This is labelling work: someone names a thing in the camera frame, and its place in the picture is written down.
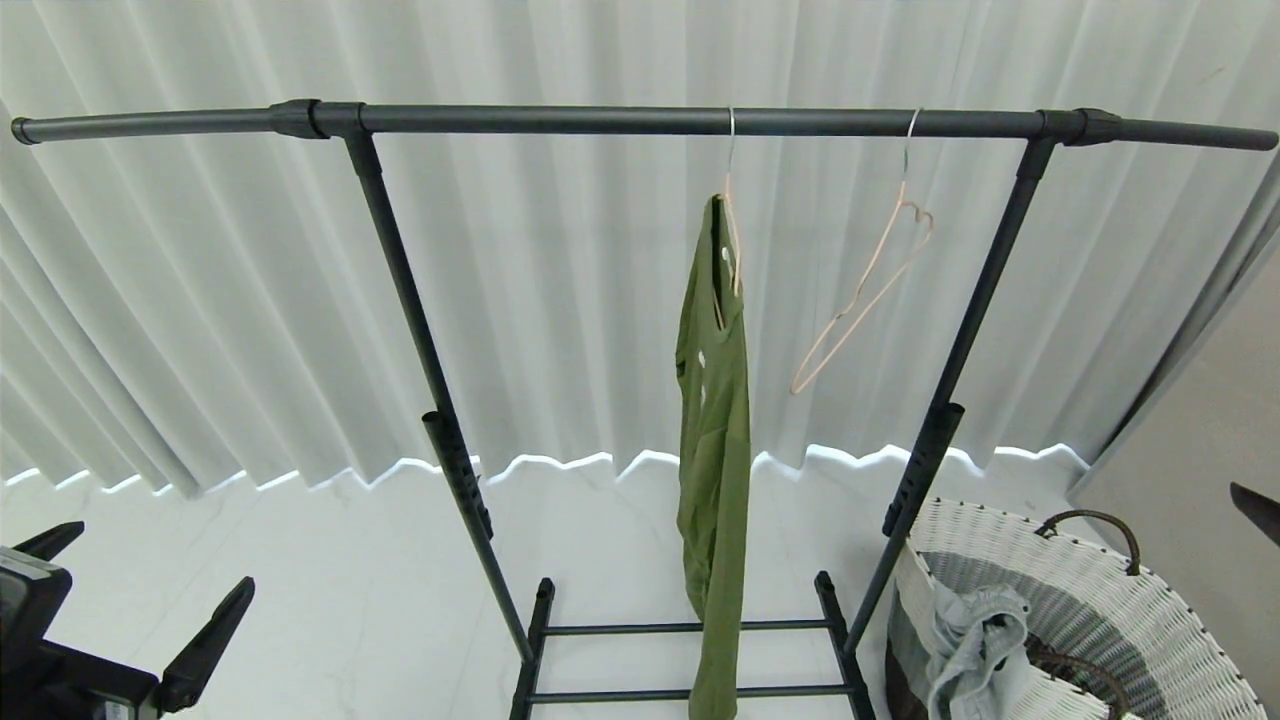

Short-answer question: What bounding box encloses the white laundry basket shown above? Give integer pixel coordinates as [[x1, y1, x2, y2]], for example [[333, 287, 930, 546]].
[[883, 497, 1271, 720]]

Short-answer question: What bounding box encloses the pale grey garment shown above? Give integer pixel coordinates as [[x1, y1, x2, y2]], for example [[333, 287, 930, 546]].
[[925, 583, 1033, 720]]

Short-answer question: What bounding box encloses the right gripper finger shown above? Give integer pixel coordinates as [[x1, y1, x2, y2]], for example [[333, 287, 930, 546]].
[[1230, 482, 1280, 548]]

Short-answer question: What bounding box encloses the black clothes rack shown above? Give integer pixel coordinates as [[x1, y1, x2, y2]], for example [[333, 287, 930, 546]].
[[10, 98, 1280, 720]]

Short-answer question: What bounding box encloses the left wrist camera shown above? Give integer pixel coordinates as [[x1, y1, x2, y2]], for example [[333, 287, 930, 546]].
[[0, 548, 73, 651]]

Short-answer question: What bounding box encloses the green printed T-shirt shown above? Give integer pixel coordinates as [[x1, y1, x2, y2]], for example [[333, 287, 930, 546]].
[[675, 195, 751, 720]]

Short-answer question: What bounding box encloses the pink clothes hanger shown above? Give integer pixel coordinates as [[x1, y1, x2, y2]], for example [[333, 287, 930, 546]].
[[712, 107, 746, 331], [790, 107, 934, 396]]

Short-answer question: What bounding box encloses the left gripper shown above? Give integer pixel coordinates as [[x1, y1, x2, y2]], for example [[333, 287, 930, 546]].
[[0, 520, 256, 720]]

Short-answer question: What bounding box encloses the white curtain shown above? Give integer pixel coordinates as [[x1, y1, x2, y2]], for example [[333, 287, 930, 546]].
[[0, 0, 1280, 501]]

